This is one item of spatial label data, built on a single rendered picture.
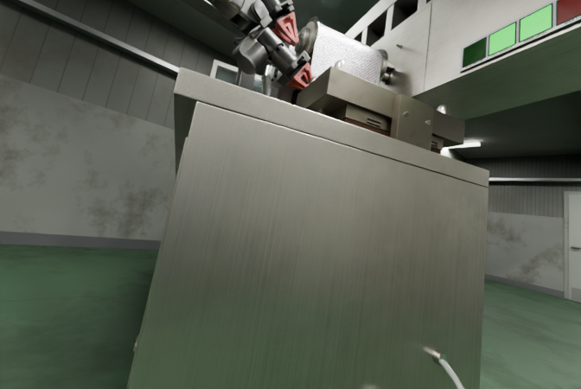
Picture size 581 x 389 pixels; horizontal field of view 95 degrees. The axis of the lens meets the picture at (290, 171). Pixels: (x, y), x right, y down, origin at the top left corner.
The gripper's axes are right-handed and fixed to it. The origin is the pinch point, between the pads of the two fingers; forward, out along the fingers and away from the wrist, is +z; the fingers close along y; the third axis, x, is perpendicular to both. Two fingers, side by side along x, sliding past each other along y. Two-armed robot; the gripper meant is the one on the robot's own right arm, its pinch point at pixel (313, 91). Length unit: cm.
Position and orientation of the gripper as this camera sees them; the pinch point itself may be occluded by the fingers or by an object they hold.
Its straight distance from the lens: 77.3
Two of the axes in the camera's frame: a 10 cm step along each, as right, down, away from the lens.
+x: 5.8, -7.5, 3.1
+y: 3.9, -0.8, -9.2
